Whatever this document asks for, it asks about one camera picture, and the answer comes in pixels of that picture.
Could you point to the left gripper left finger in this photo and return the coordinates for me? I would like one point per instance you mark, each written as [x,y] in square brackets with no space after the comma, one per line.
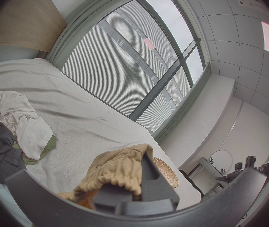
[110,197]

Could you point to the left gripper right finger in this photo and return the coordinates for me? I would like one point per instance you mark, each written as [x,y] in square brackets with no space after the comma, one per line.
[153,188]

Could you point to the tan shorts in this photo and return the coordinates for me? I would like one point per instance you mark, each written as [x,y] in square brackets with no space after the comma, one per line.
[115,167]

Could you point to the round woven basket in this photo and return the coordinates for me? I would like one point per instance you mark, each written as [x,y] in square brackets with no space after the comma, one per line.
[167,174]

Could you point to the bed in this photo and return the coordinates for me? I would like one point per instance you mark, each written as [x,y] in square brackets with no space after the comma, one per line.
[82,117]

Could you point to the white and green garment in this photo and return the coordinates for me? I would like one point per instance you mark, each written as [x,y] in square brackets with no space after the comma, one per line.
[25,122]

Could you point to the white table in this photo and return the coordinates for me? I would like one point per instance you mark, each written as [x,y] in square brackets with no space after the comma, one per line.
[207,164]

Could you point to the window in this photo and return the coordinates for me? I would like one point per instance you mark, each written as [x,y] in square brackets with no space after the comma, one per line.
[129,63]

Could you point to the round wall mirror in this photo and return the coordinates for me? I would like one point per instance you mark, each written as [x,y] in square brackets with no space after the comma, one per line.
[223,160]

